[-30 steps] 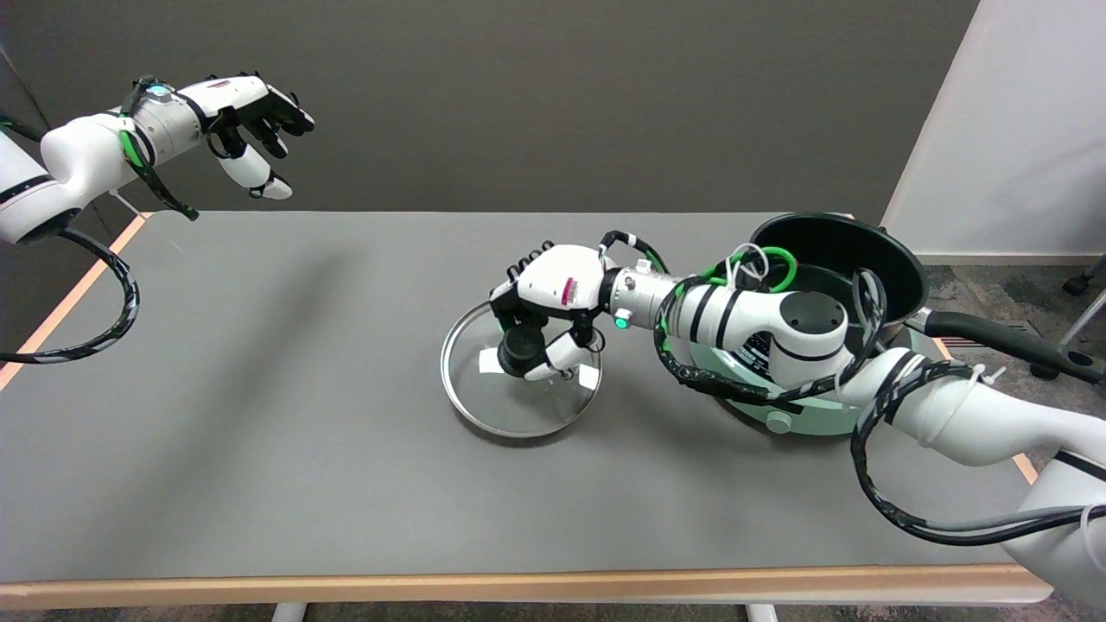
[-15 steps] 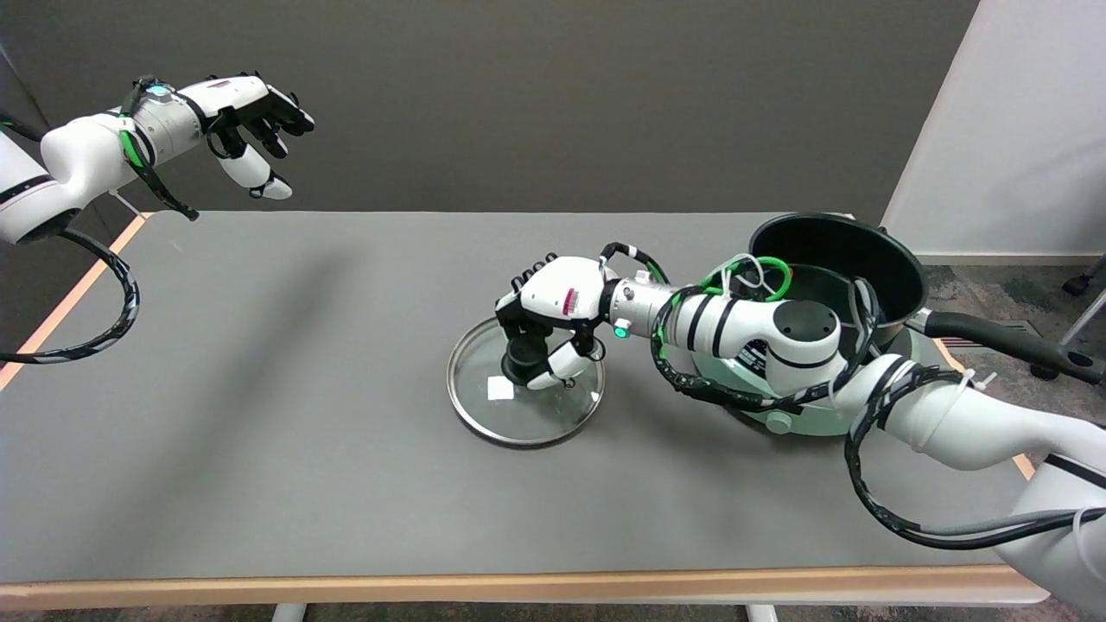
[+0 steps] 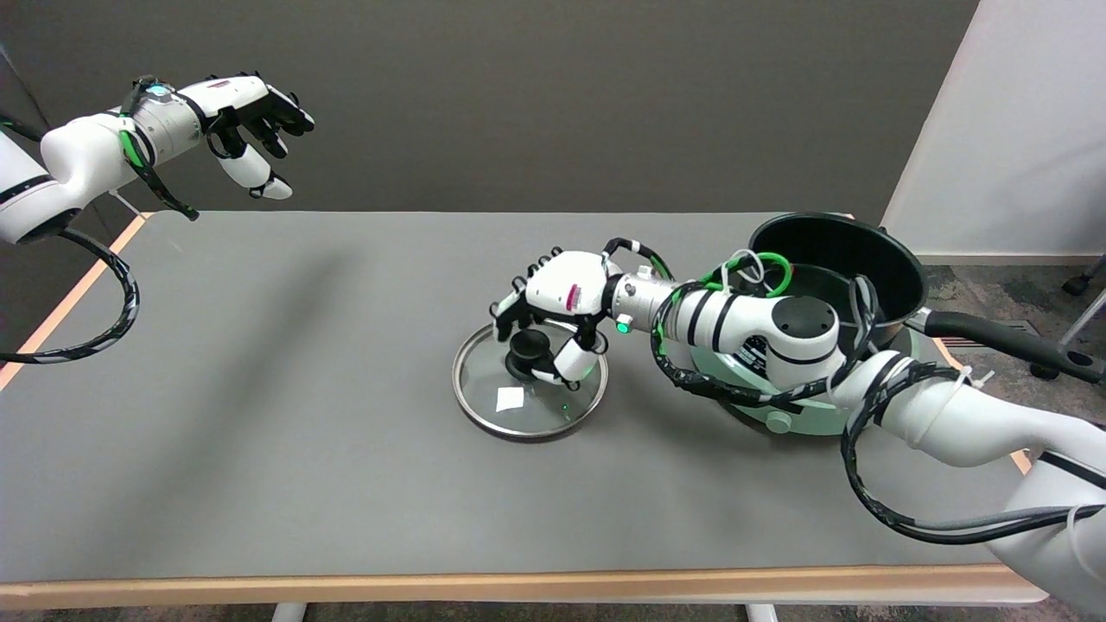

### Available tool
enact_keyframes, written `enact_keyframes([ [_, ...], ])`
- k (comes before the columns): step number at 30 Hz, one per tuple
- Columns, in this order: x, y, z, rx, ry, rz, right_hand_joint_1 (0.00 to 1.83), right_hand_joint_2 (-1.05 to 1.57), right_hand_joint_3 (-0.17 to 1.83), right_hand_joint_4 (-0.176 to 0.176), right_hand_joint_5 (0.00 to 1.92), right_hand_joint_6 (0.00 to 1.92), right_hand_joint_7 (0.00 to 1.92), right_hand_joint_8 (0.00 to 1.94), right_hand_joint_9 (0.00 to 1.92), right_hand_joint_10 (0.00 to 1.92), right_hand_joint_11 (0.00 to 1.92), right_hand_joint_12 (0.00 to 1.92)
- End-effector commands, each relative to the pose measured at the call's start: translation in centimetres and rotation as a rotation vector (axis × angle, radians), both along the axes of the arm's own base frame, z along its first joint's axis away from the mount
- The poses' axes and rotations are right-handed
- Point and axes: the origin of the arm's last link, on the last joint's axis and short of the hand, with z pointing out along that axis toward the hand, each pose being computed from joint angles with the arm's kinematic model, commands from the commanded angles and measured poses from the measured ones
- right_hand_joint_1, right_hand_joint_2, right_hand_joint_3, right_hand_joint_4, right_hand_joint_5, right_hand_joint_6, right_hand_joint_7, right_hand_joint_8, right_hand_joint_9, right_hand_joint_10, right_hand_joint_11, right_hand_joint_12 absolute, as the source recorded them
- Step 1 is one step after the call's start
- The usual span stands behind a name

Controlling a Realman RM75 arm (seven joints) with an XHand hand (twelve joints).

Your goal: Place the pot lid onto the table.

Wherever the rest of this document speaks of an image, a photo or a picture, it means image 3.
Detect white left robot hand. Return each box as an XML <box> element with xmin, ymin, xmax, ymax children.
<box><xmin>177</xmin><ymin>72</ymin><xmax>316</xmax><ymax>201</ymax></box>

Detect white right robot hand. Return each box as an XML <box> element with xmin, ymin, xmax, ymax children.
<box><xmin>491</xmin><ymin>246</ymin><xmax>623</xmax><ymax>385</ymax></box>

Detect glass pot lid black knob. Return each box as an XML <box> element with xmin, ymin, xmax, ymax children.
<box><xmin>451</xmin><ymin>321</ymin><xmax>609</xmax><ymax>441</ymax></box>

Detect grey table mat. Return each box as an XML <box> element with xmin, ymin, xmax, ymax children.
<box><xmin>0</xmin><ymin>212</ymin><xmax>1072</xmax><ymax>584</ymax></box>

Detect green round induction cooker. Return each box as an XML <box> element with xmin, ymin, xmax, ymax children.
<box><xmin>687</xmin><ymin>327</ymin><xmax>918</xmax><ymax>436</ymax></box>

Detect grey chair leg with caster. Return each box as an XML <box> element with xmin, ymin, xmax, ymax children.
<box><xmin>1030</xmin><ymin>289</ymin><xmax>1106</xmax><ymax>381</ymax></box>

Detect thin green black wrist cable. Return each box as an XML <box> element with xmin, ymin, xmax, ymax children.
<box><xmin>119</xmin><ymin>76</ymin><xmax>201</xmax><ymax>222</ymax></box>

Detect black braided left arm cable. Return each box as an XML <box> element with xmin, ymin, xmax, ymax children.
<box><xmin>0</xmin><ymin>226</ymin><xmax>141</xmax><ymax>364</ymax></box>

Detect black saucepan with long handle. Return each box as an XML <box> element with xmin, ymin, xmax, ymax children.
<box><xmin>747</xmin><ymin>212</ymin><xmax>1106</xmax><ymax>385</ymax></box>

